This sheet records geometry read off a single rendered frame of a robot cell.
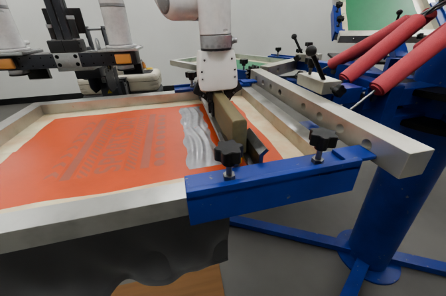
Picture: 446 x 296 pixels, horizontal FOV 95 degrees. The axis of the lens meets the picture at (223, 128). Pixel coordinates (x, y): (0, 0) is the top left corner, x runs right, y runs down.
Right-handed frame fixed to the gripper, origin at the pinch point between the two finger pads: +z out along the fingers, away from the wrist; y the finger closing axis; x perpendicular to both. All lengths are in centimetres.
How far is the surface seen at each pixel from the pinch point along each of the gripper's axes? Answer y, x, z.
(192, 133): 8.0, 3.0, 5.5
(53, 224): 29.0, 28.7, 2.9
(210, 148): 4.8, 12.1, 5.4
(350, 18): -112, -83, -22
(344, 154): -16.7, 27.6, 1.1
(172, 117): 13.2, -11.2, 5.8
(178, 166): 12.3, 15.7, 6.1
